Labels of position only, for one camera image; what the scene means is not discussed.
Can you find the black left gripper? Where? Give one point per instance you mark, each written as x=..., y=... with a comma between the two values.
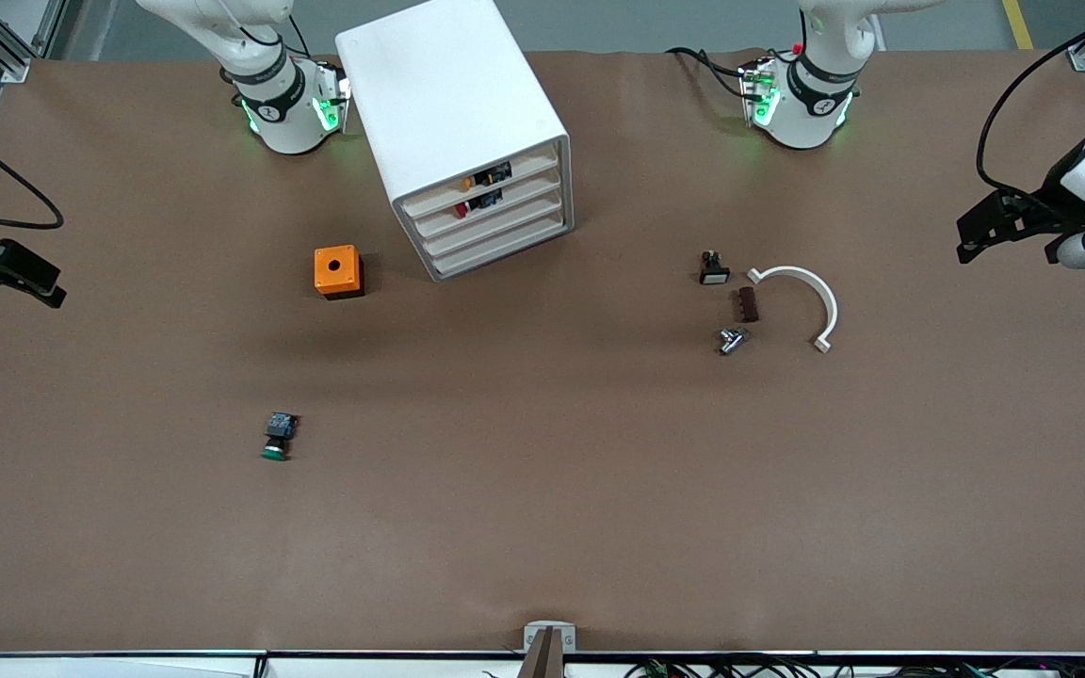
x=1058, y=191

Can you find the green push button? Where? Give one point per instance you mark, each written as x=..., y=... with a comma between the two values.
x=278, y=433

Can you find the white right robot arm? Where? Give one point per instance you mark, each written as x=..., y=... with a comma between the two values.
x=288, y=122

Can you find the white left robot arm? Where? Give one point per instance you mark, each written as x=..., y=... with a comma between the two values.
x=806, y=122

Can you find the black white-capped push button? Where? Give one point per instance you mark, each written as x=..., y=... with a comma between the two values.
x=714, y=273

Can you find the red push button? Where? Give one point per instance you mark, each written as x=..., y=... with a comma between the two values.
x=478, y=201

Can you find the orange push button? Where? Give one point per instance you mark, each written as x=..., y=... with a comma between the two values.
x=486, y=175

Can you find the white curved plastic clip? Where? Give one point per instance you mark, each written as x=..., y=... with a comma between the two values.
x=825, y=301

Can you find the brown terminal block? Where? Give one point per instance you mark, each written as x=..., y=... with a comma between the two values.
x=746, y=305

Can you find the silver metal connector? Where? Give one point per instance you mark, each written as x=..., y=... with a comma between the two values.
x=731, y=341

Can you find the orange button enclosure box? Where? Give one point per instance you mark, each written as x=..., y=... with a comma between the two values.
x=335, y=268

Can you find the white table frame rail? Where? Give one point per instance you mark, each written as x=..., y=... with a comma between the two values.
x=128, y=667

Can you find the grey metal bracket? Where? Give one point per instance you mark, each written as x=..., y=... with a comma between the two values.
x=533, y=636

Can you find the brown mount pole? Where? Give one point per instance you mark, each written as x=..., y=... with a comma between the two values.
x=544, y=659

